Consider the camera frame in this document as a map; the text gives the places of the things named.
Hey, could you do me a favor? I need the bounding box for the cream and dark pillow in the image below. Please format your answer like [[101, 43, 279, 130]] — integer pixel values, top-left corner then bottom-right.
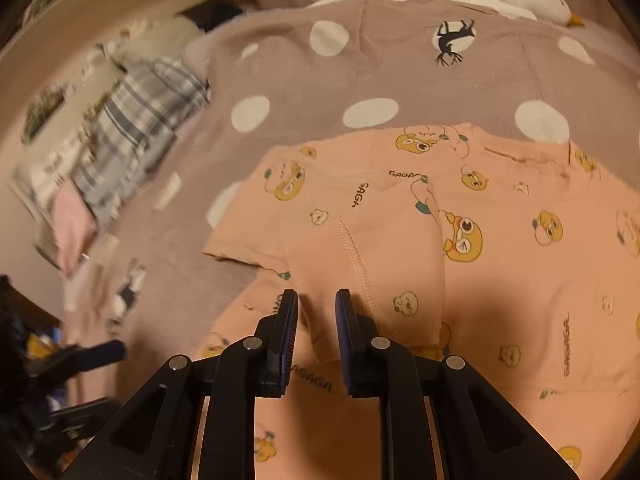
[[115, 0, 246, 61]]

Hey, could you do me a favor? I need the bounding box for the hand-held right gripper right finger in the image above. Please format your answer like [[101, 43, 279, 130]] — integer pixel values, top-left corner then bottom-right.
[[335, 288, 581, 480]]

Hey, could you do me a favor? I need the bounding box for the mauve polka dot blanket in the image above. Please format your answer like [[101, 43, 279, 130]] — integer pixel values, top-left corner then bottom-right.
[[60, 0, 640, 361]]

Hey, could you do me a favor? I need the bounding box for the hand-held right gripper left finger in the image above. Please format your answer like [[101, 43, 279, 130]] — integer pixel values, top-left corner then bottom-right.
[[60, 289, 300, 480]]

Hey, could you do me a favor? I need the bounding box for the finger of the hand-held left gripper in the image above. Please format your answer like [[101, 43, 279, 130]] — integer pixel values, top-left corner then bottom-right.
[[46, 396, 122, 439], [29, 339, 127, 377]]

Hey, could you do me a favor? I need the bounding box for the pink cartoon print pajama top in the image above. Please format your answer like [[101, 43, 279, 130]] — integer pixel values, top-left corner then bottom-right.
[[197, 122, 640, 480]]

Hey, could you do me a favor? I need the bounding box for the pink cloth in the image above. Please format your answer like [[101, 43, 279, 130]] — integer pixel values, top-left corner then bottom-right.
[[52, 185, 99, 277]]

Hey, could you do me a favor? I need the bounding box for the plaid pillow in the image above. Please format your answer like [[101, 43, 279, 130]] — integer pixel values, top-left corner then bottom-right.
[[70, 55, 211, 226]]

